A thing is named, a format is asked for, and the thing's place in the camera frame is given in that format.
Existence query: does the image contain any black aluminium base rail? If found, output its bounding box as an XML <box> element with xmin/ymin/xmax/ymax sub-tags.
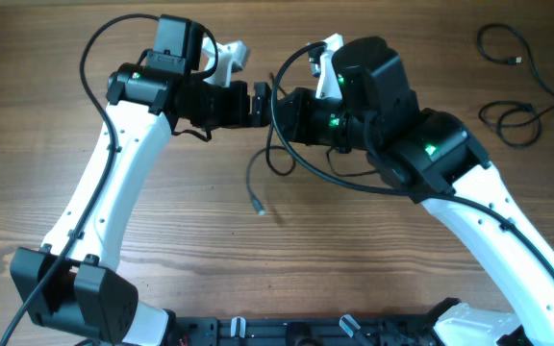
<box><xmin>163</xmin><ymin>314</ymin><xmax>442</xmax><ymax>346</ymax></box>

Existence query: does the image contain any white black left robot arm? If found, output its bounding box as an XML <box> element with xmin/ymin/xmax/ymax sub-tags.
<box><xmin>10</xmin><ymin>15</ymin><xmax>268</xmax><ymax>345</ymax></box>

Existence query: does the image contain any black cable bundle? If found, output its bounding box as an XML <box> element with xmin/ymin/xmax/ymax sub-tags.
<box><xmin>244</xmin><ymin>71</ymin><xmax>297</xmax><ymax>215</ymax></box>

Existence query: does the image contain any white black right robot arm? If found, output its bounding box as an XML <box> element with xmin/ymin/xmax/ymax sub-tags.
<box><xmin>269</xmin><ymin>36</ymin><xmax>554</xmax><ymax>345</ymax></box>

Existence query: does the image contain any black usb cable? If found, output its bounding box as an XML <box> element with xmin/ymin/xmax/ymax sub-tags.
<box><xmin>477</xmin><ymin>99</ymin><xmax>554</xmax><ymax>162</ymax></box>
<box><xmin>477</xmin><ymin>21</ymin><xmax>554</xmax><ymax>104</ymax></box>

